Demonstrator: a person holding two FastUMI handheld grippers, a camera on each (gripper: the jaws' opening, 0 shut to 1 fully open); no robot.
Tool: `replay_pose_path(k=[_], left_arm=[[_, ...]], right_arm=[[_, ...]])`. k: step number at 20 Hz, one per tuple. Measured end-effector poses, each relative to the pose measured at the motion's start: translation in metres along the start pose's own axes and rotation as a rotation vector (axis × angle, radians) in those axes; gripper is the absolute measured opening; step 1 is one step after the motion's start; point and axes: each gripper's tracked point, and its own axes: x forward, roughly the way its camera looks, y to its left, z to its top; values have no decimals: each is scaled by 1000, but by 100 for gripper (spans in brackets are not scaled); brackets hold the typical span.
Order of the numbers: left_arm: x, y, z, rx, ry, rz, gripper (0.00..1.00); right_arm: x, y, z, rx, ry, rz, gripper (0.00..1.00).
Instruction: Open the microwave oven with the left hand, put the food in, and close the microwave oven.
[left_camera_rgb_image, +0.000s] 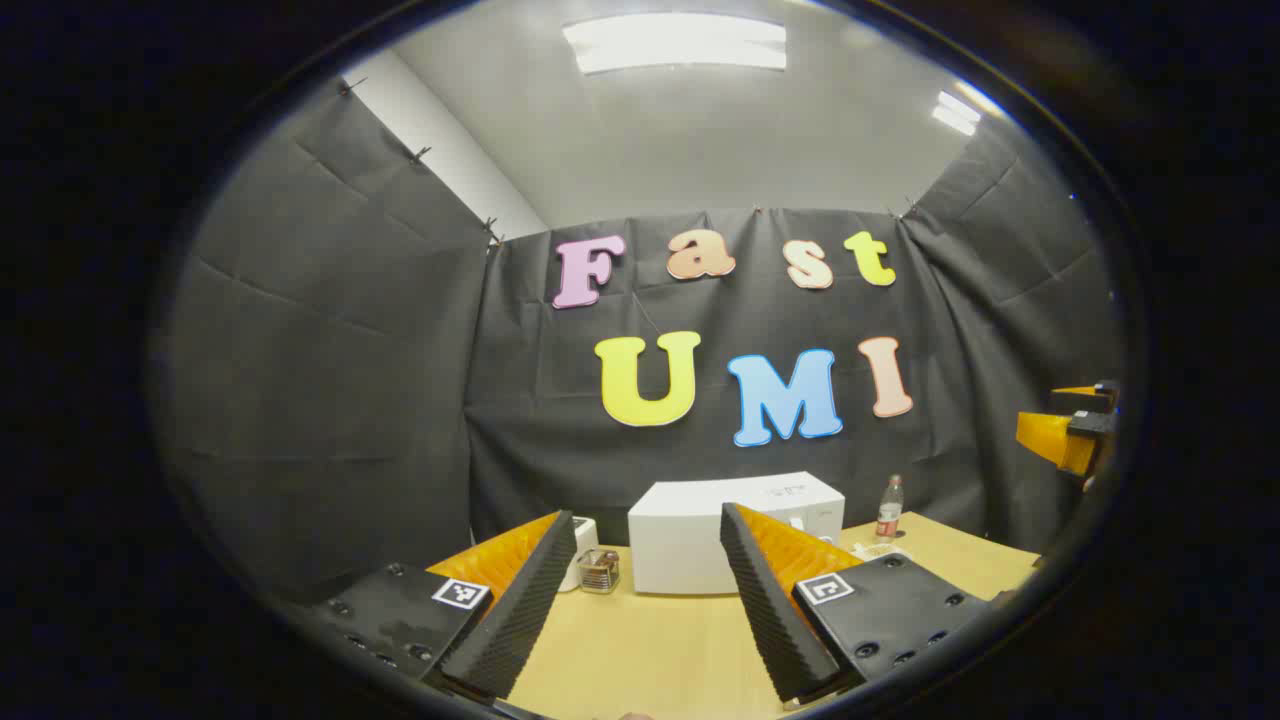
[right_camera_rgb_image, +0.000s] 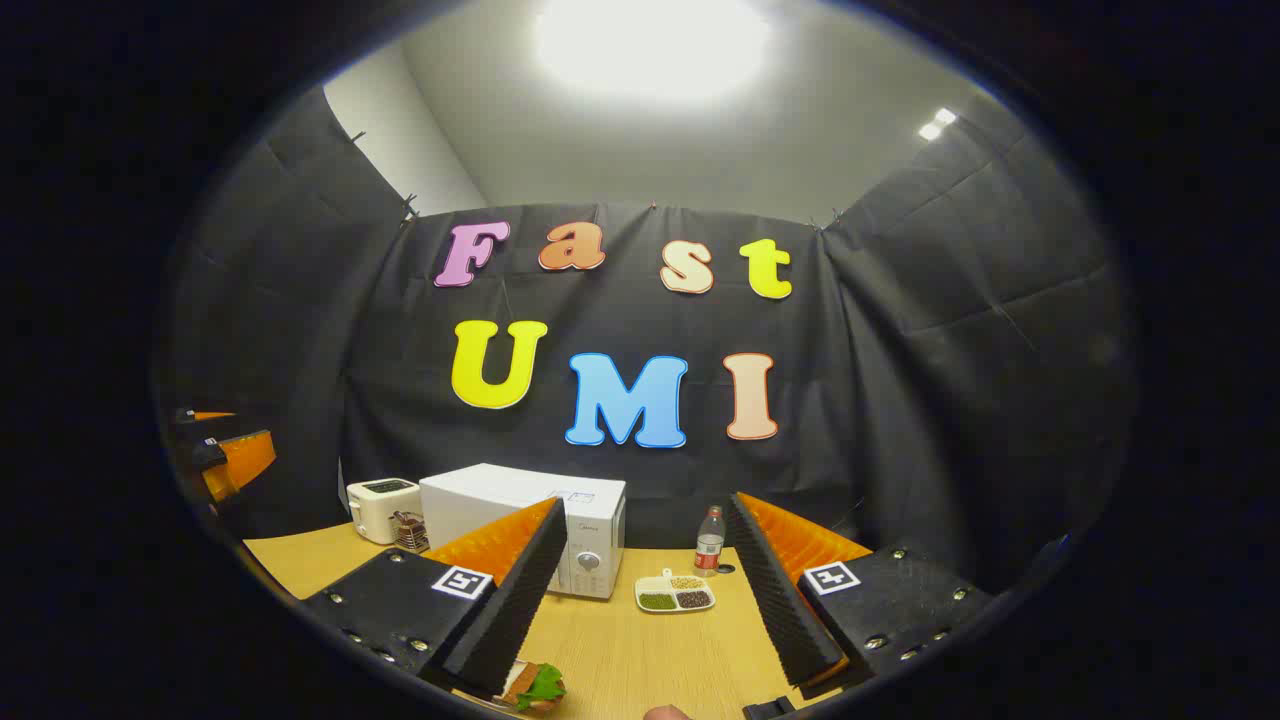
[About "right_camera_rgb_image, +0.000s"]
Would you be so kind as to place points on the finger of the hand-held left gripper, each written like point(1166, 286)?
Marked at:
point(245, 458)
point(212, 414)

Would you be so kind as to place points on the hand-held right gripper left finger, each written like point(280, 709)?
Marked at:
point(520, 610)

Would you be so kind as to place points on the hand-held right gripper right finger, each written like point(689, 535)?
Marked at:
point(780, 600)

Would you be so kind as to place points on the sandwich with lettuce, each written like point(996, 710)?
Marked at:
point(540, 685)

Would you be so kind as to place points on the white microwave oven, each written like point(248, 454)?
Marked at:
point(500, 495)

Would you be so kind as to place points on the clear bottle red label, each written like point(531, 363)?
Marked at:
point(710, 545)

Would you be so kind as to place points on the white divided dish of beans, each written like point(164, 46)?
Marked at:
point(655, 584)

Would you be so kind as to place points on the white toaster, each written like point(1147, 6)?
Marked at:
point(375, 510)

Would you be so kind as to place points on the black backdrop cloth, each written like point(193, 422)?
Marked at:
point(900, 400)

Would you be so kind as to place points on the small ceiling light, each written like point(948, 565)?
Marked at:
point(937, 124)

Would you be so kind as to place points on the large ceiling light panel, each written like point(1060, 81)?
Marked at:
point(650, 45)

